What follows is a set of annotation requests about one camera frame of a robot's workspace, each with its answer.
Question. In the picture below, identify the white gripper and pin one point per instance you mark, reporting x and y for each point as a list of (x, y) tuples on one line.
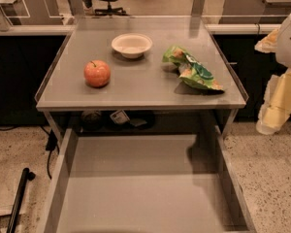
[(289, 46)]

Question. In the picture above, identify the green rice chip bag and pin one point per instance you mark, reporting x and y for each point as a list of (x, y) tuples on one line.
[(191, 71)]

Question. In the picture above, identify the open grey top drawer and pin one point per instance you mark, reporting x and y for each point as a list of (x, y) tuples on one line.
[(144, 184)]

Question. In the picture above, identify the grey desk back right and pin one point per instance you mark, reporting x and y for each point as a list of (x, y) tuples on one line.
[(255, 11)]

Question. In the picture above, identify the grey desk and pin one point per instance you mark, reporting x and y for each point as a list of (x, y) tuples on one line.
[(31, 12), (255, 11)]

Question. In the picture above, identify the white paper bowl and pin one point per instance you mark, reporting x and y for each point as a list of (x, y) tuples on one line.
[(132, 45)]

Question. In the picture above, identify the white label card inside cabinet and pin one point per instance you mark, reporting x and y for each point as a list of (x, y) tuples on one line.
[(119, 117)]

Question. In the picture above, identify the grey metal cabinet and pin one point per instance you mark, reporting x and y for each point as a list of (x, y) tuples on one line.
[(145, 83)]

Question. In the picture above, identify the red apple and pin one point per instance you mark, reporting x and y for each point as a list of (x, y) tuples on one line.
[(97, 73)]

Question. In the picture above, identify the dark round object inside cabinet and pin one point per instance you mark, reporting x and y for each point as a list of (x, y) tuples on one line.
[(91, 120)]

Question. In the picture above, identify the black power adapter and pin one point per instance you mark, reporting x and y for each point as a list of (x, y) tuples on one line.
[(52, 142)]

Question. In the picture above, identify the grey desk back left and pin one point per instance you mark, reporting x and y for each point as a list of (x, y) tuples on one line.
[(31, 12)]

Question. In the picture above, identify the black pole on floor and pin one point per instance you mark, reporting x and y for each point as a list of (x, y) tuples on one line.
[(26, 176)]

